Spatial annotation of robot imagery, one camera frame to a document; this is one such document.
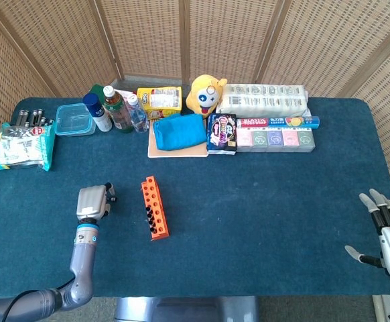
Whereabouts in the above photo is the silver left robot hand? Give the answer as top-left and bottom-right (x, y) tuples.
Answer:
(76, 182), (118, 225)

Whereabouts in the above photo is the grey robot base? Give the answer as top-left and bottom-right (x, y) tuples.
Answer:
(114, 296), (259, 322)

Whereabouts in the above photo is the orange bit holder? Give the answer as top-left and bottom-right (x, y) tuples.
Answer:
(140, 175), (170, 241)

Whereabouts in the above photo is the clear container blue lid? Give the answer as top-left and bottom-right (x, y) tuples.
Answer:
(54, 103), (96, 137)

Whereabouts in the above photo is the white bottle blue cap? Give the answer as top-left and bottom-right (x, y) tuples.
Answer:
(82, 93), (113, 133)

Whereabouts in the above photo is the green wet wipes pack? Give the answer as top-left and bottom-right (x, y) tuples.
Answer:
(0, 122), (56, 172)

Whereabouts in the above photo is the green tea bottle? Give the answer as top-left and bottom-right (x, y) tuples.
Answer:
(101, 85), (135, 133)

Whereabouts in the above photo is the clear water bottle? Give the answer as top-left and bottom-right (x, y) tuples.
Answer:
(127, 94), (150, 133)

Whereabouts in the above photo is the beige notebook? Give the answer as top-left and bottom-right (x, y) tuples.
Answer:
(147, 119), (209, 159)

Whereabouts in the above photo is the dark green pack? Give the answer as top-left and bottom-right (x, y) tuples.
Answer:
(90, 83), (108, 101)

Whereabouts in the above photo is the pink white pack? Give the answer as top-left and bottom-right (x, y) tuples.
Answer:
(117, 89), (139, 108)

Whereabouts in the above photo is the blue folded cloth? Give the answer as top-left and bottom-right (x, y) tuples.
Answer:
(152, 113), (208, 151)

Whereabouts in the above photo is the yellow cardboard box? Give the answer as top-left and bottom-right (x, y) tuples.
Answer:
(137, 86), (183, 121)

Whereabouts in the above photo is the purple snack packet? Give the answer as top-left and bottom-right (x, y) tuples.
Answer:
(206, 113), (238, 155)

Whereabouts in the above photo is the blue table carpet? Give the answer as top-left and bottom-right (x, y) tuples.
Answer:
(0, 97), (390, 298)

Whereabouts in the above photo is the yellow plush toy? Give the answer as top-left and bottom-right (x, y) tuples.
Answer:
(185, 74), (229, 118)

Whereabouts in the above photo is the pastel box row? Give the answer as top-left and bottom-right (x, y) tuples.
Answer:
(236, 127), (316, 154)

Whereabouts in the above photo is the plastic food wrap box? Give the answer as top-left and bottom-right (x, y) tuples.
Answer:
(237, 115), (321, 129)

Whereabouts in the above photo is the white tissue multipack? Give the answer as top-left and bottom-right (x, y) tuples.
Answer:
(215, 83), (312, 118)

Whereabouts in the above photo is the rattan folding screen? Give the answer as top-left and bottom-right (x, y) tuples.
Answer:
(0, 0), (390, 184)

